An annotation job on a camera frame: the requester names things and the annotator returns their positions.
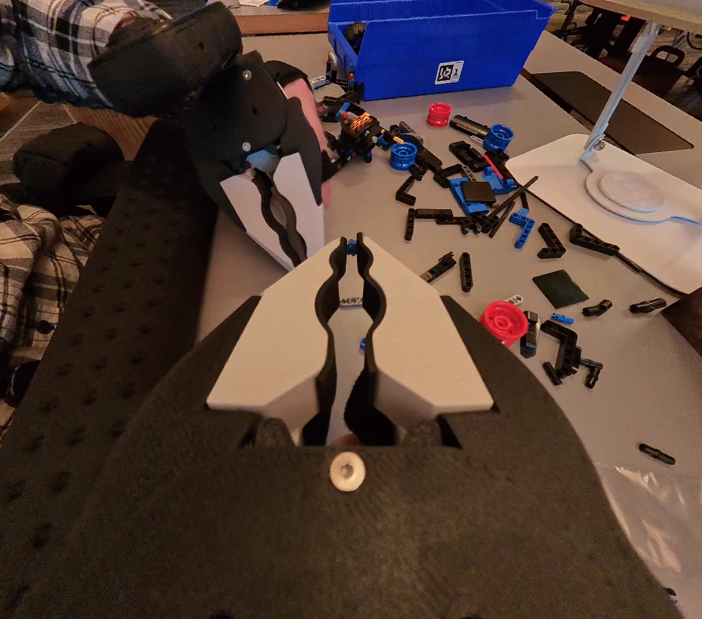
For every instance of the black toy tyre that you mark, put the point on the black toy tyre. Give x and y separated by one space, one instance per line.
355 34

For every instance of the grey small connector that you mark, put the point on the grey small connector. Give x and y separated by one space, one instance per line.
351 300

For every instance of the partly built toy brick model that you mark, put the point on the partly built toy brick model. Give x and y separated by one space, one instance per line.
359 128

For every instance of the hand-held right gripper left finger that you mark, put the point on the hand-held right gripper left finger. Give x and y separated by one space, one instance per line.
268 355

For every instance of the white rounded board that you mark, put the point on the white rounded board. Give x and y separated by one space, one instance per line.
548 174

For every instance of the black curved panel piece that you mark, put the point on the black curved panel piece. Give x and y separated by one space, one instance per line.
469 125

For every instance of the black chair armrest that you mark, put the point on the black chair armrest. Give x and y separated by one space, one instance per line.
66 158

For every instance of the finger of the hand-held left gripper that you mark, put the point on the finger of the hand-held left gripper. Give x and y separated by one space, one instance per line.
241 196
301 191

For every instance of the person's plaid shirt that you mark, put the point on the person's plaid shirt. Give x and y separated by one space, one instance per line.
33 273

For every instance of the red toy wheel hub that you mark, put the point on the red toy wheel hub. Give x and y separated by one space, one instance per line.
502 322
439 114

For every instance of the scattered black toy beams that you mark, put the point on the scattered black toy beams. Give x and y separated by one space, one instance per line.
466 272

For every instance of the blue toy wheel hub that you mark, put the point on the blue toy wheel hub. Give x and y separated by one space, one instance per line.
403 156
498 137

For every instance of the clear plastic bag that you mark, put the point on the clear plastic bag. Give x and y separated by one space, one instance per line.
658 520

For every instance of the small black brick assembly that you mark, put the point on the small black brick assembly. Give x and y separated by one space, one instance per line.
340 103

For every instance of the person's left hand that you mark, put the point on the person's left hand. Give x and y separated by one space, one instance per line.
310 108

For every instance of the blue angled beam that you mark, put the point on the blue angled beam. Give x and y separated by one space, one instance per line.
522 226

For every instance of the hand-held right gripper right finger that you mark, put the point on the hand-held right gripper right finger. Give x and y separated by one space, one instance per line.
433 355

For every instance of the blue storage bin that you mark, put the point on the blue storage bin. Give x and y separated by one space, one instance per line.
428 59

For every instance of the blue toy panel piece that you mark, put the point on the blue toy panel piece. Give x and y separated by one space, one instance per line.
504 183
458 196

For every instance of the grey desk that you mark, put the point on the grey desk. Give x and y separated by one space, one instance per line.
603 399

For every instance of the black square panel piece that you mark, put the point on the black square panel piece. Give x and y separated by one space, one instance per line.
559 288
477 191

